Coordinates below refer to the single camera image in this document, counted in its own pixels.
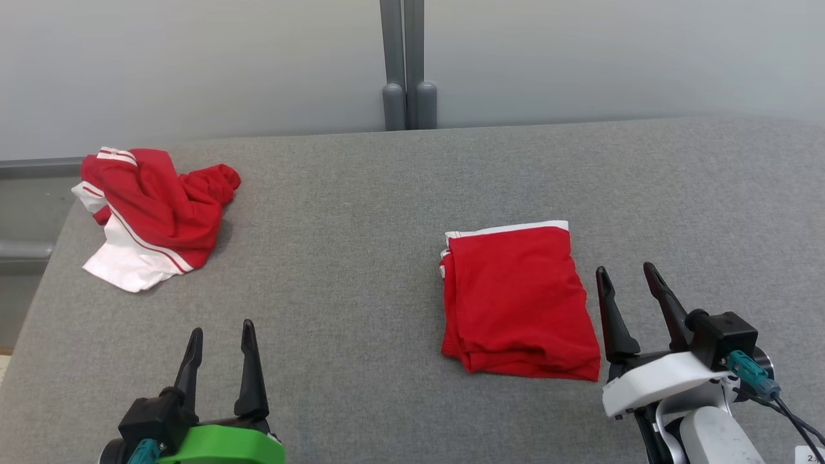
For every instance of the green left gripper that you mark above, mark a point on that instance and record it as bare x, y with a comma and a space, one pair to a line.
225, 444

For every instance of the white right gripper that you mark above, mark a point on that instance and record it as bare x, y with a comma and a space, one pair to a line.
657, 380

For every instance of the red shorts with white stripe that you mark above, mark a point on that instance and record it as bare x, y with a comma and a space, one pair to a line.
522, 296

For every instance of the red and white jersey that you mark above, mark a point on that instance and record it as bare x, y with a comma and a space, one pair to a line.
161, 206

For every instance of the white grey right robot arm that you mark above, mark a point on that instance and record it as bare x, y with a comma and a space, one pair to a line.
715, 438

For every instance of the grey fabric sofa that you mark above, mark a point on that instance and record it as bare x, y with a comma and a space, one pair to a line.
354, 225

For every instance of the grey curved metal pipe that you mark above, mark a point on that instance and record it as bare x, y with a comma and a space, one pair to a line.
26, 249

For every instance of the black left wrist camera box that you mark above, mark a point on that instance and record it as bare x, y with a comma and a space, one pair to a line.
151, 419

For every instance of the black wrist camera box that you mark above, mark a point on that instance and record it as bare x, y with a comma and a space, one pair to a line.
725, 335
151, 419

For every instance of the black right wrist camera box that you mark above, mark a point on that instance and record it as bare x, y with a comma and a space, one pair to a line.
725, 335

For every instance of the grey baseboard rail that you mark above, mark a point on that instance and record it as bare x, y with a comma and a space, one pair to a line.
38, 167

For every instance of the grey rounded partition post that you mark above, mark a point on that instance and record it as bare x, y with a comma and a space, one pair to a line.
422, 64
392, 64

